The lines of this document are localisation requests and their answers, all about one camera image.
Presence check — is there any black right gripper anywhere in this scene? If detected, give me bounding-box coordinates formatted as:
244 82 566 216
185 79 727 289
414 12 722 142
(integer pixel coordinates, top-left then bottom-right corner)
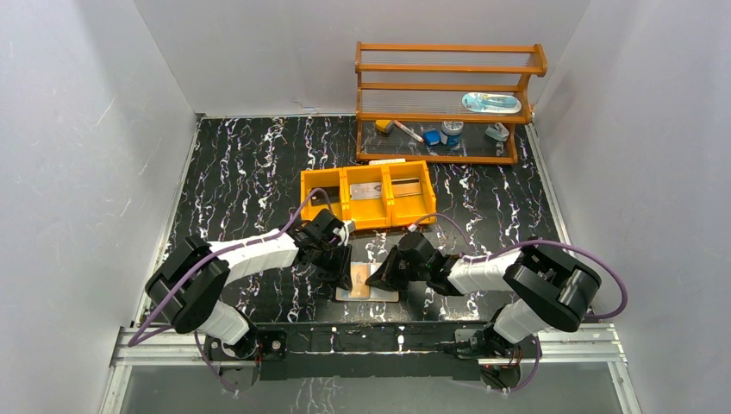
365 244 428 292

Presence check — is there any beige leather card holder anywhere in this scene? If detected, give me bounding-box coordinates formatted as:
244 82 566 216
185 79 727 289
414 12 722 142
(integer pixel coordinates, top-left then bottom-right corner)
334 262 399 303

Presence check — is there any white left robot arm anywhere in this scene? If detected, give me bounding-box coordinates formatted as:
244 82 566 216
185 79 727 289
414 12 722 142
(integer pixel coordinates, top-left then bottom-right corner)
145 209 352 359

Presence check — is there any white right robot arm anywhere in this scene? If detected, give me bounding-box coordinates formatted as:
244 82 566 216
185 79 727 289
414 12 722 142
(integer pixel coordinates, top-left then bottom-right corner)
365 232 602 357

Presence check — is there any black card in bin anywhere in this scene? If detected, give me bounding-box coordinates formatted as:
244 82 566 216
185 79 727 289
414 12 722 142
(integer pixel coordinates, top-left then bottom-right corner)
310 186 340 206

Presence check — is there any silver card in bin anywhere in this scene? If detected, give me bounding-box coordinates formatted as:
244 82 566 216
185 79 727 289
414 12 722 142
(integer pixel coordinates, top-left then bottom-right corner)
349 182 382 200

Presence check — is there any brown card in bin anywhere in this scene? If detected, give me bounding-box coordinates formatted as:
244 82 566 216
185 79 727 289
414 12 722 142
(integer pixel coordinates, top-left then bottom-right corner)
391 178 422 198

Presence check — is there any middle orange bin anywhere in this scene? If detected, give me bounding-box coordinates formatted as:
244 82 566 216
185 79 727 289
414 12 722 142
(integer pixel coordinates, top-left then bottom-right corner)
341 165 392 230

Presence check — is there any orange bin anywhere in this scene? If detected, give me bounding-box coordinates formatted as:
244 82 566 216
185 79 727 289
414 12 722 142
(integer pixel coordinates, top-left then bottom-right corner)
341 165 392 230
385 160 436 227
300 168 346 221

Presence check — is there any left orange bin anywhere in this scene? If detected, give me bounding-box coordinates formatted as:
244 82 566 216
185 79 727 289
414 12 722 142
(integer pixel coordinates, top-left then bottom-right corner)
300 168 346 221

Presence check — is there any right orange bin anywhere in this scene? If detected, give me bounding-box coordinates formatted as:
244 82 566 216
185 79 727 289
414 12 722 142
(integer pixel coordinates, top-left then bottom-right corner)
385 160 436 227

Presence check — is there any yellow sponge block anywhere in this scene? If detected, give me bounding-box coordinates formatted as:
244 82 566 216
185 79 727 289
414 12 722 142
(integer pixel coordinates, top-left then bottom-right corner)
374 119 395 135

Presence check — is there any white marker pen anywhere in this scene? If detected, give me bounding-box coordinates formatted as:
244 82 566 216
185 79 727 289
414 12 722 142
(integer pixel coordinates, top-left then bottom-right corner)
393 120 424 143

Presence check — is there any blue small box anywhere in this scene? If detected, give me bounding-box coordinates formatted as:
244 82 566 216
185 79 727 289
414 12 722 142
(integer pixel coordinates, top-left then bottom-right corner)
422 129 441 147

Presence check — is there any blue white tape roll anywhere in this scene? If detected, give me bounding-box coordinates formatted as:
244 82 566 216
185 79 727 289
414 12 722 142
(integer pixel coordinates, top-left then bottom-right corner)
440 121 465 147

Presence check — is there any orange wooden shelf rack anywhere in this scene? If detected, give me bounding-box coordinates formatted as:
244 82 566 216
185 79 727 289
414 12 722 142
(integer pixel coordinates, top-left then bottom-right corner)
354 42 548 165

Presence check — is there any blue packaged item on shelf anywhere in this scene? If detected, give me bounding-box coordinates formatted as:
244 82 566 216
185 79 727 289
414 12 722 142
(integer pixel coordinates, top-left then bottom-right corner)
461 92 522 115

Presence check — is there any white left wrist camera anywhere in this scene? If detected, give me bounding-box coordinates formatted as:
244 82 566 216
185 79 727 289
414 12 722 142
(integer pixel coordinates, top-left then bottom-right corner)
334 220 355 245

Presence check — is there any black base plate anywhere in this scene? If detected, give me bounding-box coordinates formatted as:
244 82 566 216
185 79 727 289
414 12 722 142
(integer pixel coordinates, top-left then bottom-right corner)
258 321 540 386

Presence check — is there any aluminium frame rail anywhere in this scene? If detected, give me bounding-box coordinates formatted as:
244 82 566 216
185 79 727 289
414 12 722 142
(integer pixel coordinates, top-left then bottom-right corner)
99 323 641 413

